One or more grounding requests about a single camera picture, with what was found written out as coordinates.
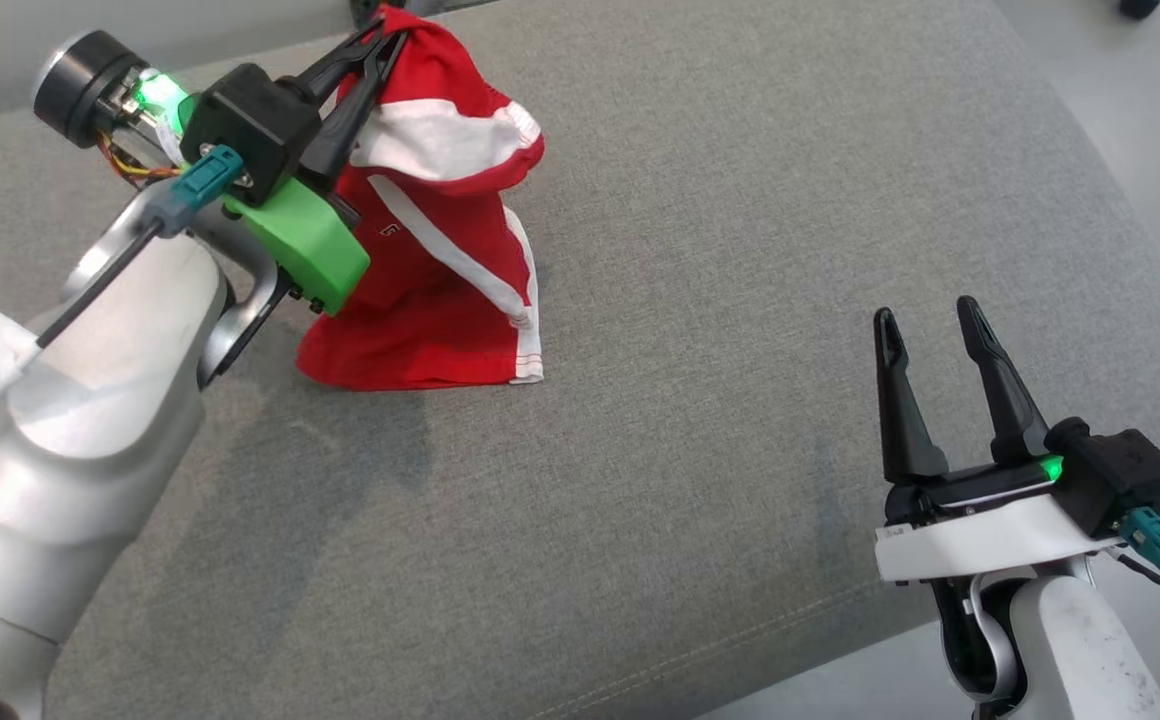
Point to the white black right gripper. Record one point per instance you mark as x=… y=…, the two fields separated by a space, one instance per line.
x=980 y=540

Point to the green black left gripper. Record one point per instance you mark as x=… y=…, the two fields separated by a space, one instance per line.
x=310 y=245

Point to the red shorts with white stripes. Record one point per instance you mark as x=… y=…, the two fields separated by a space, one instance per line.
x=440 y=310

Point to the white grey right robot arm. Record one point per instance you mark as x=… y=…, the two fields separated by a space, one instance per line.
x=1070 y=640

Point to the black caster wheel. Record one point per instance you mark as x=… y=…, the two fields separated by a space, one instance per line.
x=1140 y=7

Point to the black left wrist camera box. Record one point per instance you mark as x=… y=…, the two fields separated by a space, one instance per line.
x=250 y=125

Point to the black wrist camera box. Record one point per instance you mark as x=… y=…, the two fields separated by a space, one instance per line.
x=1120 y=470
x=250 y=125

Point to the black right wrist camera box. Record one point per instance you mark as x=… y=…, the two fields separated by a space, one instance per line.
x=1120 y=470

